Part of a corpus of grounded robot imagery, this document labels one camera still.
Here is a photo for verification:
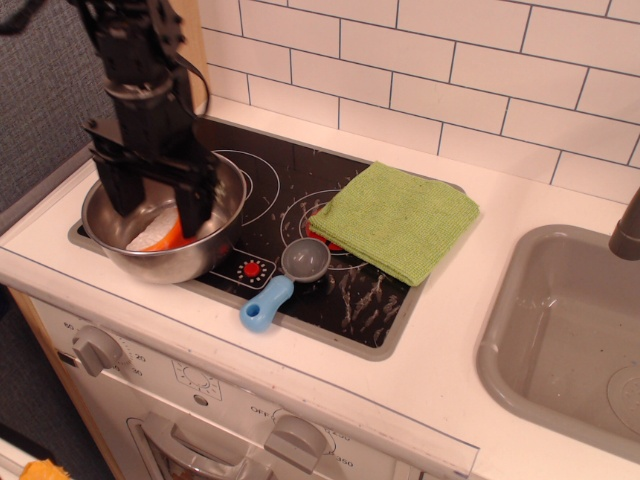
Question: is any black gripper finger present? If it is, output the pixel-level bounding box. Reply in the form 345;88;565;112
94;154;145;216
174;182;215;238

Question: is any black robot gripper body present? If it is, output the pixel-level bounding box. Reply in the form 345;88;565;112
83;84;217;190

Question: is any orange and white toy fish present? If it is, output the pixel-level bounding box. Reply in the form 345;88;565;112
126;207;196;252

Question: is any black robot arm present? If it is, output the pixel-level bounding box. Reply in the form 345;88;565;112
1;1;217;236

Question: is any green cloth towel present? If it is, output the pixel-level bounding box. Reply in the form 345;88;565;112
310;162;480;287

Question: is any stainless steel bowl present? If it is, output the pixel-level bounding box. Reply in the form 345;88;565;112
81;153;247;284

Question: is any grey timer knob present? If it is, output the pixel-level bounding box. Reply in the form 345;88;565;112
72;326;123;377

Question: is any black toy stovetop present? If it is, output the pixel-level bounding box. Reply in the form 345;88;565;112
67;114;466;362

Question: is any grey oven knob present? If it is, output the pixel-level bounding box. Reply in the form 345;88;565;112
264;415;328;474

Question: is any orange fuzzy object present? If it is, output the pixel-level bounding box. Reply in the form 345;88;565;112
19;459;71;480

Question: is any grey plastic sink basin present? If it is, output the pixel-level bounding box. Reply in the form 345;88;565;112
477;225;639;462

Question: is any grey faucet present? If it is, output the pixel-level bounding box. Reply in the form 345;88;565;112
609;189;640;261

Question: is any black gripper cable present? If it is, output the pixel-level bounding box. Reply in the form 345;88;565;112
174;52;212;119

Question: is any light wooden side post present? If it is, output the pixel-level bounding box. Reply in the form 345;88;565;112
170;0;210;114

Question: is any grey scoop with blue handle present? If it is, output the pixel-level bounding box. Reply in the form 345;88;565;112
240;238;331;333

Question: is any grey oven door handle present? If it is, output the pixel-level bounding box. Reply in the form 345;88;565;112
139;412;248;478

